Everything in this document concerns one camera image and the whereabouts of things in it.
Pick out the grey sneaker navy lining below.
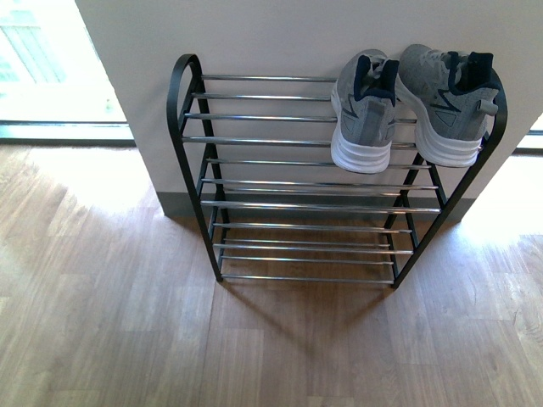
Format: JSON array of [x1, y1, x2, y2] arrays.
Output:
[[330, 49, 399, 174]]

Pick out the grey sneaker with pull tab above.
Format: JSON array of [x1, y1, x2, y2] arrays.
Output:
[[395, 44, 501, 168]]

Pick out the black metal shoe rack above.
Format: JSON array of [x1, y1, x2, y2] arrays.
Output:
[[166, 54, 507, 287]]

